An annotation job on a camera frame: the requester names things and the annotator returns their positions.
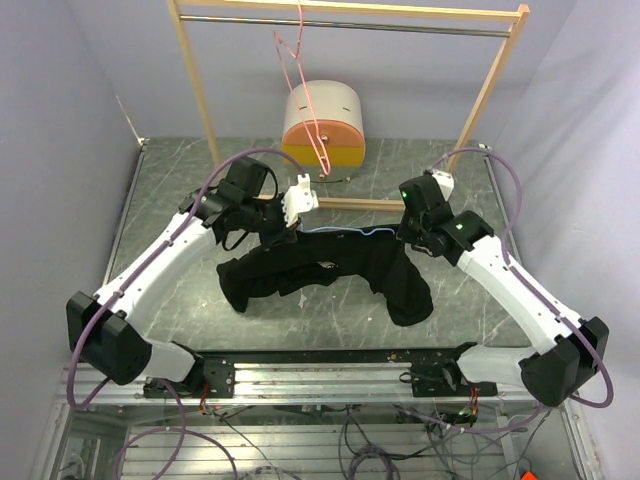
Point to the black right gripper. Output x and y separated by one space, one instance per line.
404 233

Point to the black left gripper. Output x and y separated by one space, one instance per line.
282 233

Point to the black t shirt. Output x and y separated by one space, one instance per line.
321 258

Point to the light blue wire hanger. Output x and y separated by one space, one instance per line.
344 229

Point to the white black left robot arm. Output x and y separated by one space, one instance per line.
103 327

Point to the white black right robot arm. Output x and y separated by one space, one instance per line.
565 350

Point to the small three-drawer cabinet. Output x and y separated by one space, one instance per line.
338 109

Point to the wooden clothes rack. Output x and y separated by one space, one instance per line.
514 20

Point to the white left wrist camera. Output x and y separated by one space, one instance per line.
299 199

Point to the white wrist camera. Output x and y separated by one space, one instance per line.
299 199
445 182

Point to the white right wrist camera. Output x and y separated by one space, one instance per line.
445 182

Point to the aluminium base frame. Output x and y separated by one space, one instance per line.
319 414

